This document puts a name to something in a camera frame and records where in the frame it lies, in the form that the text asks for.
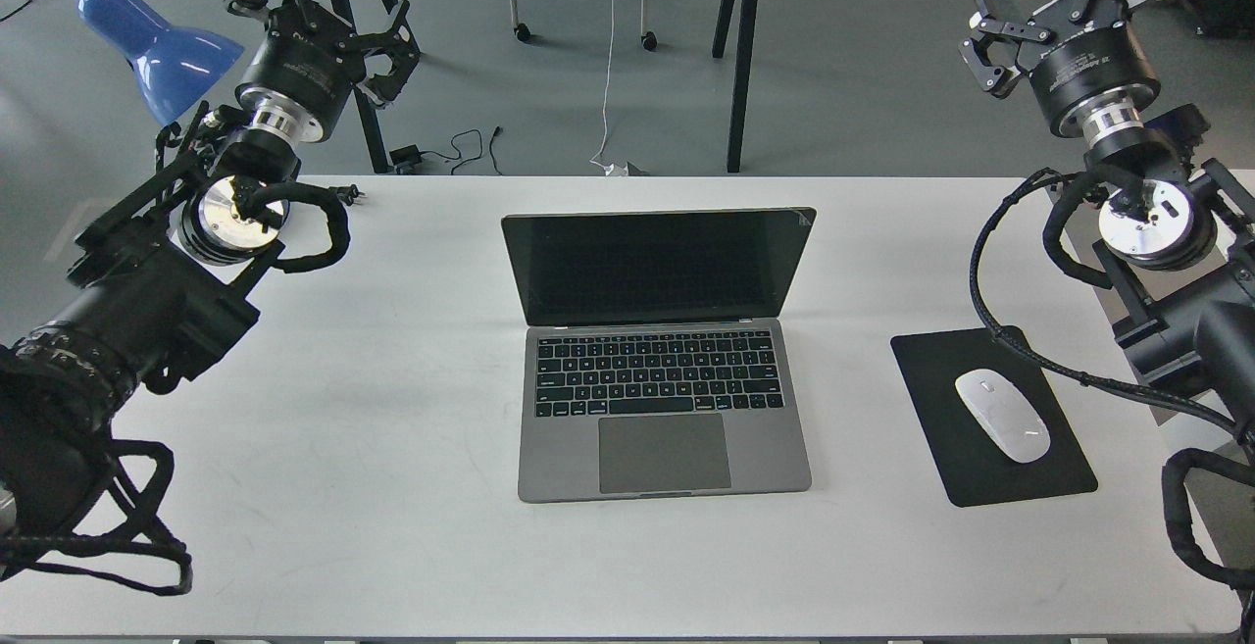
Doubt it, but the black mouse pad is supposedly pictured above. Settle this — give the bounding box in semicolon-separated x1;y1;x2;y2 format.
890;328;1098;508

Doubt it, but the grey laptop computer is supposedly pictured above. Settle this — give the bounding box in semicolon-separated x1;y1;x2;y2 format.
501;207;817;503

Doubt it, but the white computer mouse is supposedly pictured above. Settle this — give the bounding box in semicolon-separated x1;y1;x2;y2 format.
954;368;1052;464

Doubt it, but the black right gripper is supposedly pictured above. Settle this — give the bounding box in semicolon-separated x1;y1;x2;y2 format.
959;0;1171;138

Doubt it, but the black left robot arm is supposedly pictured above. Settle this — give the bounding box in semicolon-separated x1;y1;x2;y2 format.
1;0;420;596

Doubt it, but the black power adapter with cable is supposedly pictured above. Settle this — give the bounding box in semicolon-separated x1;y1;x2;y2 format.
388;126;503;176

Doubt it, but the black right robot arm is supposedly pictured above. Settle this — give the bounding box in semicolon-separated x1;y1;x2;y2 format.
959;0;1254;593

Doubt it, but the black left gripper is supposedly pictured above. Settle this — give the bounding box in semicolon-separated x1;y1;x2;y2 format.
223;0;423;146

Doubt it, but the white hanging cable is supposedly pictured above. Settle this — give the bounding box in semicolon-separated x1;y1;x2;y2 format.
589;0;648;177

